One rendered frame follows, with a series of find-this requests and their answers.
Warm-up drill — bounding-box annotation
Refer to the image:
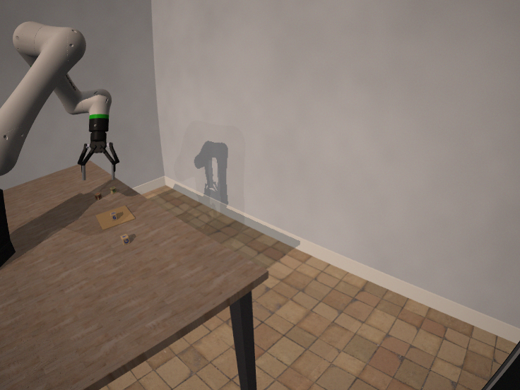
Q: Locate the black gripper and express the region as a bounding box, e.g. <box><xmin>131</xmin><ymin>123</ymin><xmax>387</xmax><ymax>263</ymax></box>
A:
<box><xmin>78</xmin><ymin>132</ymin><xmax>119</xmax><ymax>180</ymax></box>

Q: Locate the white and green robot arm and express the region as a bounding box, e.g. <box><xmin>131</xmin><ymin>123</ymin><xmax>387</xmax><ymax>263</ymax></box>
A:
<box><xmin>0</xmin><ymin>21</ymin><xmax>112</xmax><ymax>176</ymax></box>

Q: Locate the orange flat mat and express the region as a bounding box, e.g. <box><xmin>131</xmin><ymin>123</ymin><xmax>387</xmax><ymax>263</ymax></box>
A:
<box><xmin>96</xmin><ymin>206</ymin><xmax>135</xmax><ymax>230</ymax></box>

